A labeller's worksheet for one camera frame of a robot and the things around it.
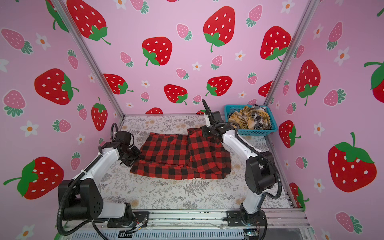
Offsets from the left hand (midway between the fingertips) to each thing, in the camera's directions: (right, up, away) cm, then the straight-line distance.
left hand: (141, 156), depth 88 cm
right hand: (+38, +16, +3) cm, 41 cm away
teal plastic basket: (+82, +14, +15) cm, 85 cm away
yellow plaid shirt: (+72, +24, +18) cm, 78 cm away
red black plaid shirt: (+18, -2, +8) cm, 20 cm away
